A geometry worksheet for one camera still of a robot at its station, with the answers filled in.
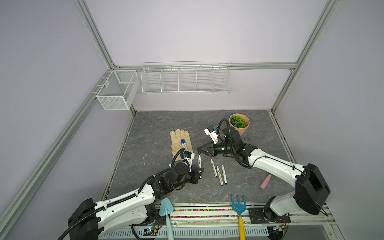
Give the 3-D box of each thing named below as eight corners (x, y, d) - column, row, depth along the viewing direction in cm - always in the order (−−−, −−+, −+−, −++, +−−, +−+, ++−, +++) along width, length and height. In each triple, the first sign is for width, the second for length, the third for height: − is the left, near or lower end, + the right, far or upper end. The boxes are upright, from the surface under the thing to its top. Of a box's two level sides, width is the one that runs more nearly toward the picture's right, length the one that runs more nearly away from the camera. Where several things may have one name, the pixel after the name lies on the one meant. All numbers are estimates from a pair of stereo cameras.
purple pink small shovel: (259, 186, 85) (261, 185, 83) (267, 174, 89) (269, 173, 87) (263, 190, 84) (265, 188, 82) (271, 177, 88) (273, 176, 86)
